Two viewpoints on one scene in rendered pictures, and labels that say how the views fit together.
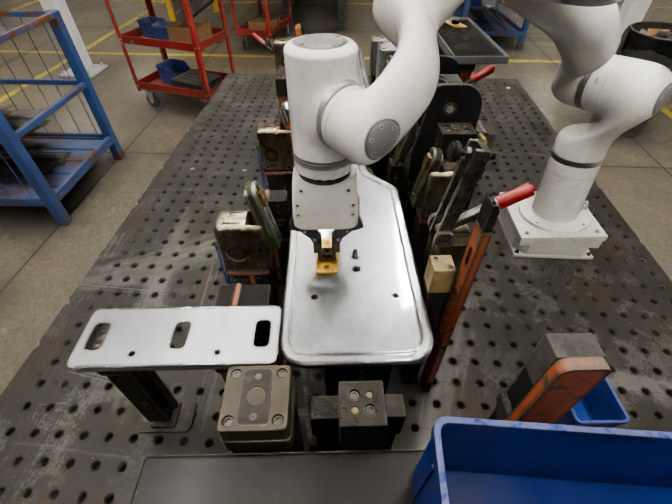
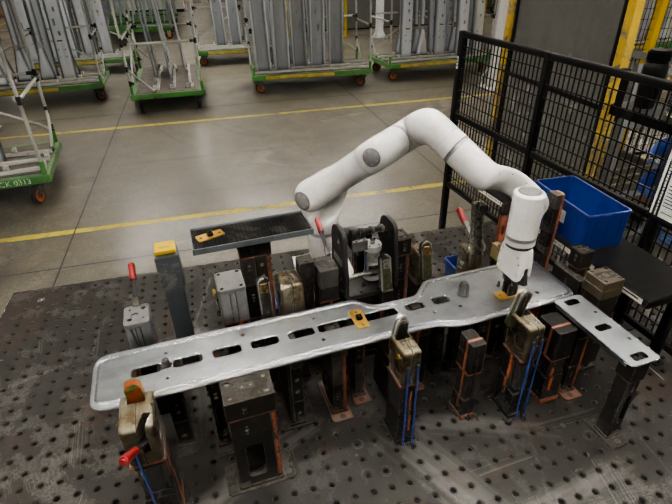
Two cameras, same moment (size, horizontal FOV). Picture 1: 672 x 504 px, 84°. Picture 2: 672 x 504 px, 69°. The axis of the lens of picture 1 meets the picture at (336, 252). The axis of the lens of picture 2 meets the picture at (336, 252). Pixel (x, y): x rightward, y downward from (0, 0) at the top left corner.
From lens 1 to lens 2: 1.69 m
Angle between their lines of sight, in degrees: 79
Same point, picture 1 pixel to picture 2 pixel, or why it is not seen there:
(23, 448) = not seen: outside the picture
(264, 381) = (599, 274)
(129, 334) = (624, 344)
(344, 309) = (533, 282)
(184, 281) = (513, 489)
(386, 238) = (474, 278)
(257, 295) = (551, 318)
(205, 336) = (594, 318)
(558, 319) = not seen: hidden behind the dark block
